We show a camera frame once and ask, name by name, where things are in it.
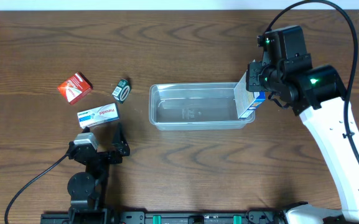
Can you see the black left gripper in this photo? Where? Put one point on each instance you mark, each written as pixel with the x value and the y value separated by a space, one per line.
pixel 121 146

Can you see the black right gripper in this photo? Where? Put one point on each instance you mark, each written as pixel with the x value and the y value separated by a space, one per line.
pixel 255 76

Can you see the white Panadol box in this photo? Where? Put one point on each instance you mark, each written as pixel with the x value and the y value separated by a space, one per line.
pixel 99 115

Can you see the blue KoolFever box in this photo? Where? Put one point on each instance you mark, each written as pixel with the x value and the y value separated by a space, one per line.
pixel 246 102

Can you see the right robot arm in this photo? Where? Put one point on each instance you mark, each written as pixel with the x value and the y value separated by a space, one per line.
pixel 318 96

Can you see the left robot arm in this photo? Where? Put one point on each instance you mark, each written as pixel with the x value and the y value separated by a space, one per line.
pixel 88 189

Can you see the clear plastic container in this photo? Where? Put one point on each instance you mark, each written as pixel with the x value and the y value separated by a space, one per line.
pixel 195 106

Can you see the small dark green box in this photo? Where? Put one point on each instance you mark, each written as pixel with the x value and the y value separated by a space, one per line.
pixel 122 90

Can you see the red Panadol box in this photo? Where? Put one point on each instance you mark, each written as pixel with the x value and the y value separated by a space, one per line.
pixel 75 88

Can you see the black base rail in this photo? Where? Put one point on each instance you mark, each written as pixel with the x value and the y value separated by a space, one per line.
pixel 139 217

